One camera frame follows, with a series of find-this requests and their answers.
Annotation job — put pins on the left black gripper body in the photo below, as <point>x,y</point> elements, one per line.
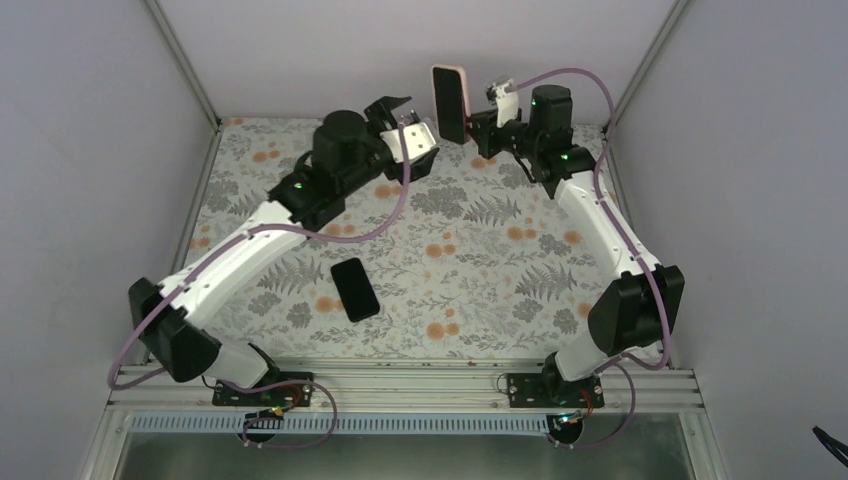
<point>412,176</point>

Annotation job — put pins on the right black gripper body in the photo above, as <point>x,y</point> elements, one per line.
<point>490,147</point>

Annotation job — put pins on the pink phone case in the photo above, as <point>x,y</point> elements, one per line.
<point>464,86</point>

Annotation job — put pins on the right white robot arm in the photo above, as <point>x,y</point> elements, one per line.
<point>639,306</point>

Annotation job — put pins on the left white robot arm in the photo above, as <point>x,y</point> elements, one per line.
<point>349,150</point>

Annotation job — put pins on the black phone on table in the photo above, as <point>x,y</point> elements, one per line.
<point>355,290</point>

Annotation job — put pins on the floral table mat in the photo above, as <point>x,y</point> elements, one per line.
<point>480,265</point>

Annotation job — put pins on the black object at edge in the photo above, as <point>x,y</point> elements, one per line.
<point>832,445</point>

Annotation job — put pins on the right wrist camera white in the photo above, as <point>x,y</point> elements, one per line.
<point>502,93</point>

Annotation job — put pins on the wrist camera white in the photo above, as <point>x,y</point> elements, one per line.
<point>417,137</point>
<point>502,93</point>

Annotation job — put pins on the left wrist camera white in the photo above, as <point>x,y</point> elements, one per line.
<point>417,137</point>

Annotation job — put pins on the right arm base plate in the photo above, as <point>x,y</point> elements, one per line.
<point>537,390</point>

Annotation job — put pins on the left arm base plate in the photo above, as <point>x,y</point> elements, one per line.
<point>294,395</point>

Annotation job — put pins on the aluminium mounting rail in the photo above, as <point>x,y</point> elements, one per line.
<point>437,386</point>

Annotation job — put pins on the slotted cable duct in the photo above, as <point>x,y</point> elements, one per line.
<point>345,423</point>

